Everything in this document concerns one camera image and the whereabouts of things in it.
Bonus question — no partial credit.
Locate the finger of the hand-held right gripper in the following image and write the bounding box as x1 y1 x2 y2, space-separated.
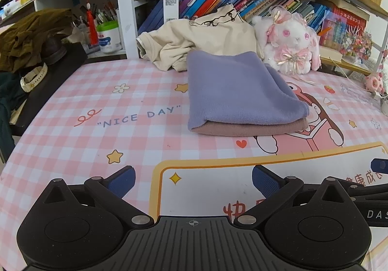
370 158 388 175
338 178 388 202

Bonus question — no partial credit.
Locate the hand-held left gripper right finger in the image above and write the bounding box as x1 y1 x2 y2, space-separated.
233 165 353 227

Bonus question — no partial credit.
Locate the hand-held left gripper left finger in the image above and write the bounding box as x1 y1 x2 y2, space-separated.
39 165 155 227

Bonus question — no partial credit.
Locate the purple and mauve sweater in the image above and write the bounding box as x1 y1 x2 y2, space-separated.
186 50 310 137

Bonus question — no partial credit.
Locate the pink checked table mat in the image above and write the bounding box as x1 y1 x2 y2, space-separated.
0 57 388 271

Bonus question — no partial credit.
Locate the small pink plush toy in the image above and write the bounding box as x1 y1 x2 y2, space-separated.
364 71 387 94

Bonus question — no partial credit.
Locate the sparkly pink bouquet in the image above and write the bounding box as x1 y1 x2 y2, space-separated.
341 27 373 62

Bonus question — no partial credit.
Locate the white pink plush bunny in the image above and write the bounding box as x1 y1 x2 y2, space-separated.
252 6 321 75

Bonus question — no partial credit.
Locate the red boxed book set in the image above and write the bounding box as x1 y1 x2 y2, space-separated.
321 6 369 54

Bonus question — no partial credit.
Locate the white jar green lid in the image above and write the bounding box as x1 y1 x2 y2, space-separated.
96 21 122 54

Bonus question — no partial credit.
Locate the dark round object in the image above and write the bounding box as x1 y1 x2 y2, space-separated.
41 37 68 65

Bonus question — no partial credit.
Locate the red hanging tassel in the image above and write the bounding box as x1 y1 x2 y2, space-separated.
86 2 99 45

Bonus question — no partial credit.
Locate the cream garment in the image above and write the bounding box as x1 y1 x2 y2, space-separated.
136 4 258 73

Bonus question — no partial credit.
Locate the cup of pens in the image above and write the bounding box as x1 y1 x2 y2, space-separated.
71 0 119 29

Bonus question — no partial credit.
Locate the olive green cloth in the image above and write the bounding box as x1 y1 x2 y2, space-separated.
0 8 73 72

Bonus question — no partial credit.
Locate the white carton box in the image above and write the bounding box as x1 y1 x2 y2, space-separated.
163 0 180 23

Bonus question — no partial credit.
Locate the white strap wristwatch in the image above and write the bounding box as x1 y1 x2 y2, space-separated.
20 62 48 91

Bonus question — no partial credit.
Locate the white shelf post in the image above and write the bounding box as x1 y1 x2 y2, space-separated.
114 0 140 60

